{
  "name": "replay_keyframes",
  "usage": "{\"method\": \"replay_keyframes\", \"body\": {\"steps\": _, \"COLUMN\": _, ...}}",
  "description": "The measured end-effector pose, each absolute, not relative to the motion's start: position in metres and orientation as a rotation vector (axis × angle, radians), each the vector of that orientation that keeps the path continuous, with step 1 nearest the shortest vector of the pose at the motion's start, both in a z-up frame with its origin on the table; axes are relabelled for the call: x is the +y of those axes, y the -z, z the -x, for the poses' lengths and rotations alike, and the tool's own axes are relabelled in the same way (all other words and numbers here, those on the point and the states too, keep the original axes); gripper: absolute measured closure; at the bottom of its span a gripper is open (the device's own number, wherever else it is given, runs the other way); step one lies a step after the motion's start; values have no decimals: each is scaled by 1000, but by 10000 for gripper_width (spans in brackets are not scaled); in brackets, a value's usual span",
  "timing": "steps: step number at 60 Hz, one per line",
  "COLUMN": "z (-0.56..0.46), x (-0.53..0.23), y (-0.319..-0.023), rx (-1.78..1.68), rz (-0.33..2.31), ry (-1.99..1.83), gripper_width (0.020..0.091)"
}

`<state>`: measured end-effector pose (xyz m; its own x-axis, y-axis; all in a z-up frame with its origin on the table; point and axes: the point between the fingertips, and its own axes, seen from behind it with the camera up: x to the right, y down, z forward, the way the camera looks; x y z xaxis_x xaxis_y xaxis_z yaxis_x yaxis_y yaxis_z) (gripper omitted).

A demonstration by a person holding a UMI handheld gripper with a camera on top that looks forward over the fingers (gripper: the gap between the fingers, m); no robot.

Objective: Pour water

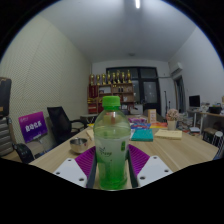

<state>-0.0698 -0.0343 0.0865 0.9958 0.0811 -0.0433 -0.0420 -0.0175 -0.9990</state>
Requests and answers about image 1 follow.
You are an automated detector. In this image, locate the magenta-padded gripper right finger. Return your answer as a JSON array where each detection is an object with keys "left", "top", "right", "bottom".
[{"left": 127, "top": 143, "right": 174, "bottom": 189}]

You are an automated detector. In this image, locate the wooden shelf unit with trophies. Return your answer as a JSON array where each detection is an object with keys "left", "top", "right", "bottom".
[{"left": 87, "top": 69, "right": 136, "bottom": 115}]

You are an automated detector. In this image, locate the small white round table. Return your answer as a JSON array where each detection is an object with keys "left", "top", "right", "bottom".
[{"left": 79, "top": 113, "right": 100, "bottom": 124}]

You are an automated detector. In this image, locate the cluttered side desk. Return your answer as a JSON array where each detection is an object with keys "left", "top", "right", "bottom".
[{"left": 186, "top": 106, "right": 224, "bottom": 144}]

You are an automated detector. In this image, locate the pale yellow notebook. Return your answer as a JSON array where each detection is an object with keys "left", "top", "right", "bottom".
[{"left": 153, "top": 128, "right": 184, "bottom": 141}]

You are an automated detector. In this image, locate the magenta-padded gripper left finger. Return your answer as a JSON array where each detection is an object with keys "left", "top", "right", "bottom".
[{"left": 53, "top": 144, "right": 98, "bottom": 190}]

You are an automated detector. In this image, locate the orange book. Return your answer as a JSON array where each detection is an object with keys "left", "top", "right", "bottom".
[{"left": 149, "top": 121, "right": 169, "bottom": 130}]

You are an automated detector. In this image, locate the beige book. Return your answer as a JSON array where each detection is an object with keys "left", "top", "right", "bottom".
[{"left": 85, "top": 128, "right": 96, "bottom": 141}]

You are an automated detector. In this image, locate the purple sign board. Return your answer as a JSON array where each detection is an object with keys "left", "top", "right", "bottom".
[{"left": 18, "top": 111, "right": 49, "bottom": 144}]

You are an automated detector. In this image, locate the dark grey bag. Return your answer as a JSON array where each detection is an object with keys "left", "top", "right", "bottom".
[{"left": 0, "top": 77, "right": 13, "bottom": 118}]

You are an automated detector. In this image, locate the flower bouquet in cup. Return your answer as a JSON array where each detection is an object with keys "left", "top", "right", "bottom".
[{"left": 165, "top": 108, "right": 181, "bottom": 131}]

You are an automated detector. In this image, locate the blue printed book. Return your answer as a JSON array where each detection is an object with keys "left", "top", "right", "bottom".
[{"left": 130, "top": 122, "right": 152, "bottom": 130}]

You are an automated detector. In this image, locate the black framed glass door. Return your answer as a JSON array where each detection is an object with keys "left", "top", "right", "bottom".
[{"left": 105, "top": 66, "right": 162, "bottom": 116}]

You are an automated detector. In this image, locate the black office chair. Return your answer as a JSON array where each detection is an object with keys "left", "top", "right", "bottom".
[{"left": 46, "top": 106, "right": 88, "bottom": 146}]

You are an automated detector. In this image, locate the teal book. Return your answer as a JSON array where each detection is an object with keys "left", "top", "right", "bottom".
[{"left": 130, "top": 128, "right": 155, "bottom": 142}]

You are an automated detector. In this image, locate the small steel cup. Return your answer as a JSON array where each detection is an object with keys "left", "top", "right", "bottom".
[{"left": 69, "top": 137, "right": 90, "bottom": 155}]

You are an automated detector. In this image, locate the white wall air conditioner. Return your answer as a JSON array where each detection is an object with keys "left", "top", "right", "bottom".
[{"left": 169, "top": 61, "right": 184, "bottom": 77}]

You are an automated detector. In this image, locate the black computer monitor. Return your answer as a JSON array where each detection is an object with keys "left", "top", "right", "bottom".
[{"left": 188, "top": 94, "right": 202, "bottom": 109}]

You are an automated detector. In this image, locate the green drink bottle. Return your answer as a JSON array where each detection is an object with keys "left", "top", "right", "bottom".
[{"left": 92, "top": 95, "right": 132, "bottom": 191}]

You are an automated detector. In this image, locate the silver ribbed suitcase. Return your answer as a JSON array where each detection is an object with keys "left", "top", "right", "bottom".
[{"left": 0, "top": 115, "right": 15, "bottom": 158}]

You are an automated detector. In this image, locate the small orange carton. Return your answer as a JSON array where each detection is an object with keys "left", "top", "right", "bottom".
[{"left": 147, "top": 108, "right": 158, "bottom": 124}]

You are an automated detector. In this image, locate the white round stool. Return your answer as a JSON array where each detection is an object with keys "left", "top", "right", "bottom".
[{"left": 211, "top": 130, "right": 224, "bottom": 148}]

